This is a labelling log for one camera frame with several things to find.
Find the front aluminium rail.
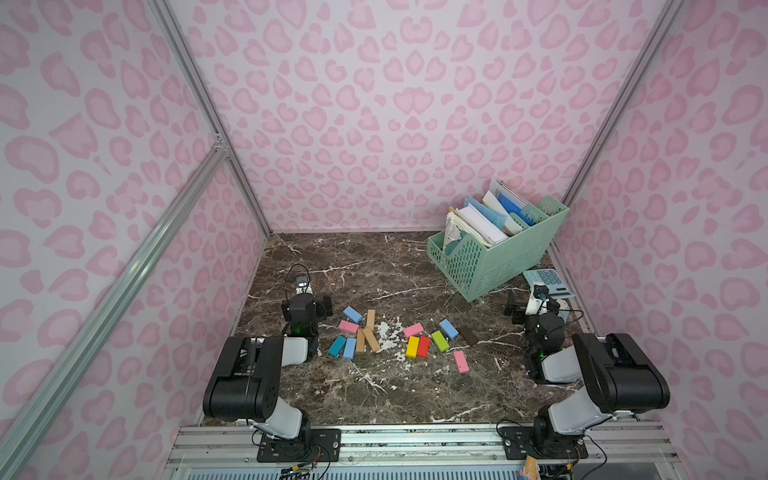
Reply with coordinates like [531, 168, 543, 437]
[161, 421, 688, 479]

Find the light blue block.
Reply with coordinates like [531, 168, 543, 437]
[343, 338, 357, 360]
[343, 306, 363, 324]
[439, 319, 459, 340]

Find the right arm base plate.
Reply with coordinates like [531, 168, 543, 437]
[498, 425, 589, 463]

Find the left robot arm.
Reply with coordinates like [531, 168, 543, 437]
[202, 293, 333, 443]

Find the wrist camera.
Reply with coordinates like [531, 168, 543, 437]
[295, 274, 313, 295]
[525, 284, 561, 316]

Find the teal block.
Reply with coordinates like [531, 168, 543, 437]
[329, 336, 347, 358]

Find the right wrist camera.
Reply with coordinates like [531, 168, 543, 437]
[525, 284, 561, 316]

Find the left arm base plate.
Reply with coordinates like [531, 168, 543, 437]
[256, 428, 342, 463]

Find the wooden block lower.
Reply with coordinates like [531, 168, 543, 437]
[356, 329, 366, 353]

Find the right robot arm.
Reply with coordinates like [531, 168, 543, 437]
[504, 285, 671, 457]

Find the white papers stack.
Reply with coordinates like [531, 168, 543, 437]
[443, 205, 509, 248]

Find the blue folder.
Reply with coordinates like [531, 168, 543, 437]
[496, 193, 535, 226]

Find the green block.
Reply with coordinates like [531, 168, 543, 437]
[431, 331, 450, 353]

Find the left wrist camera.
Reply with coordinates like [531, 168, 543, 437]
[295, 274, 313, 295]

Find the pink block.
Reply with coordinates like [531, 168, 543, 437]
[339, 320, 359, 335]
[453, 351, 470, 374]
[403, 323, 424, 338]

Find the wooden block diagonal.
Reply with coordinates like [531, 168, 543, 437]
[362, 328, 381, 352]

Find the red block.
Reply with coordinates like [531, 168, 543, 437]
[417, 336, 431, 358]

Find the green plastic file basket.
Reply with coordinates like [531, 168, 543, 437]
[427, 196, 570, 302]

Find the dark brown block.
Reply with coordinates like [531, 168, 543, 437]
[458, 326, 479, 346]

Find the yellow block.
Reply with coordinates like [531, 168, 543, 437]
[405, 336, 420, 359]

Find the upright wooden block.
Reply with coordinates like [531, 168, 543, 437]
[365, 309, 376, 331]

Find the grey calculator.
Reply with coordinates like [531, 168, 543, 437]
[523, 268, 575, 299]

